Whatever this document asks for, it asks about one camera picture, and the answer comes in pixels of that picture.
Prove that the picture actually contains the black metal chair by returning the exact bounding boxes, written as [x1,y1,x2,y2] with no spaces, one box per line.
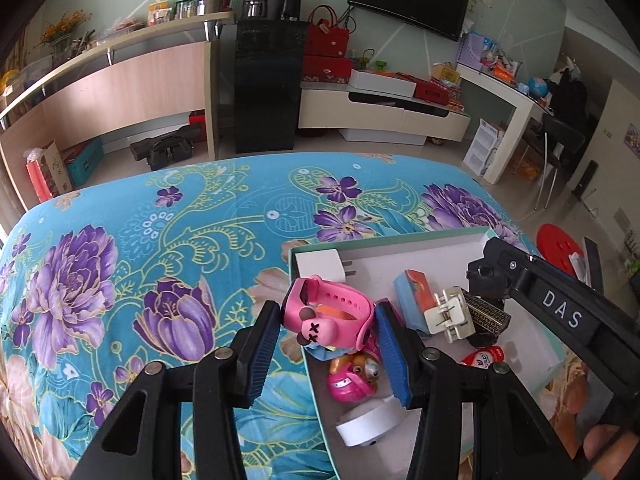
[520,112,586,211]

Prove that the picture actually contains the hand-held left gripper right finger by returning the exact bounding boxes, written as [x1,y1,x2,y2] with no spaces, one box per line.
[372,299,586,480]

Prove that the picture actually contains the person's right hand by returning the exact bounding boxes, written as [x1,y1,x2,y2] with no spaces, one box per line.
[580,422,640,480]

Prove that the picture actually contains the red flat box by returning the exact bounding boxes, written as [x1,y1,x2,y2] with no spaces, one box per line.
[415,77,463,103]

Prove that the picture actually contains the black water dispenser cabinet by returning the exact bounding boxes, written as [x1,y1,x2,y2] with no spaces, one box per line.
[234,0,308,155]

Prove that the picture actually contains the red gift box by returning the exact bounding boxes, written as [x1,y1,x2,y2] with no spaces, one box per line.
[301,55,353,85]

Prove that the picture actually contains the white wrist watch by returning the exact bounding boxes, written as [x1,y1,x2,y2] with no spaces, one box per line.
[335,394,403,448]

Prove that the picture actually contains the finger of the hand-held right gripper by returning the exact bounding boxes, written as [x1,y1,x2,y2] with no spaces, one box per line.
[466,236,532,303]

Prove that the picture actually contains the orange plastic clip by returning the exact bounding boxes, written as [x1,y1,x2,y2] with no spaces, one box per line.
[317,305,361,321]

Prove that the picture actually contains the red round stool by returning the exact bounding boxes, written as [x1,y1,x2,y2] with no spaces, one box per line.
[536,223,586,276]

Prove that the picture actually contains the blue and pink box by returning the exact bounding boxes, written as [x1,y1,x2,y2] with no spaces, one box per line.
[393,269,441,336]

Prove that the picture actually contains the white flat box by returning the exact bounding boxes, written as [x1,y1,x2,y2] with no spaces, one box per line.
[348,67,417,98]

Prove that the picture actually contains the black jacket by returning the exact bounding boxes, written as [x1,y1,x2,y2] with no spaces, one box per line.
[547,67,591,126]

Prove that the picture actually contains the white hair clip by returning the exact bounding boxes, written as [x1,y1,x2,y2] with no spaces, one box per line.
[424,286,477,343]

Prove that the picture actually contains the pink wrist watch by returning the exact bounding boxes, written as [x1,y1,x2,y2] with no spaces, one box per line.
[280,275,376,351]

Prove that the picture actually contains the purple basket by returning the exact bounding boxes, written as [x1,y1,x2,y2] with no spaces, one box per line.
[457,30,523,78]

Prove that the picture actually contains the red handbag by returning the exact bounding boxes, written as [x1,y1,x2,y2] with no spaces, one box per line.
[305,5,351,57]

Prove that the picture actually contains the black foot stepper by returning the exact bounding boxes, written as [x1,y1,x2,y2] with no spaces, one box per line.
[130,127,201,171]

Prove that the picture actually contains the red and white bottle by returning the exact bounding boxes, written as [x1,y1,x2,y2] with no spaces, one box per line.
[460,345,506,368]

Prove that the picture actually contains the orange flower bouquet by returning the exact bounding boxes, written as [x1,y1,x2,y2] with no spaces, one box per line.
[40,10,88,61]

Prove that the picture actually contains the white desk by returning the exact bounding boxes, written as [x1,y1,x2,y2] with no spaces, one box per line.
[457,62,551,185]

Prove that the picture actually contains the pink dog toy figure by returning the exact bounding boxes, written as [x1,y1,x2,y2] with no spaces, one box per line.
[326,345,383,403]

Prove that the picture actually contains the white charger plug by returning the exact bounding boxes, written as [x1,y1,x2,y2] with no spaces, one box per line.
[293,249,358,286]

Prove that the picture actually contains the cream television stand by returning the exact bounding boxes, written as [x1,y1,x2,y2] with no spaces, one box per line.
[298,82,472,147]

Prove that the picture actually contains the wooden counter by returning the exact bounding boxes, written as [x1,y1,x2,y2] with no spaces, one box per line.
[0,10,236,211]

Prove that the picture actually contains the teal cardboard box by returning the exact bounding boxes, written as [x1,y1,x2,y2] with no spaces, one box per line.
[287,226,576,480]

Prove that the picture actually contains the gold black patterned box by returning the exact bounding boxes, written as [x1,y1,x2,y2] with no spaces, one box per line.
[460,287,513,336]

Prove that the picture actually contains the red gift bag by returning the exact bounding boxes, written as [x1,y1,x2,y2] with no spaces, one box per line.
[22,140,73,203]

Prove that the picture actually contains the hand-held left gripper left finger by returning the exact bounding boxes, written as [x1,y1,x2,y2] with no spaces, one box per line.
[70,300,281,480]

